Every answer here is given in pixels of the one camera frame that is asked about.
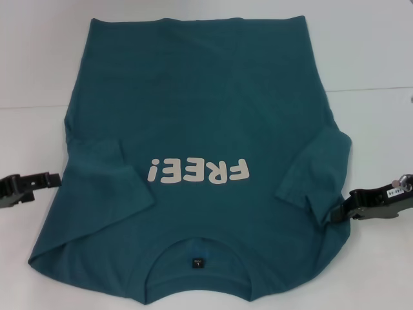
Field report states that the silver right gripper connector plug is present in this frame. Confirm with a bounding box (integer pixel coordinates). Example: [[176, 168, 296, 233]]
[[390, 173, 412, 192]]

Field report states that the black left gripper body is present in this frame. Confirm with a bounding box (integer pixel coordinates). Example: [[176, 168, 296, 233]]
[[0, 174, 35, 210]]

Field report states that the teal t-shirt with FREE print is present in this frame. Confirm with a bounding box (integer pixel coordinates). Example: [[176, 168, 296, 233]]
[[27, 14, 354, 296]]

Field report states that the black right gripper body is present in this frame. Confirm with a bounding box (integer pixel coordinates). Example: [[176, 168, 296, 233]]
[[350, 185, 413, 223]]

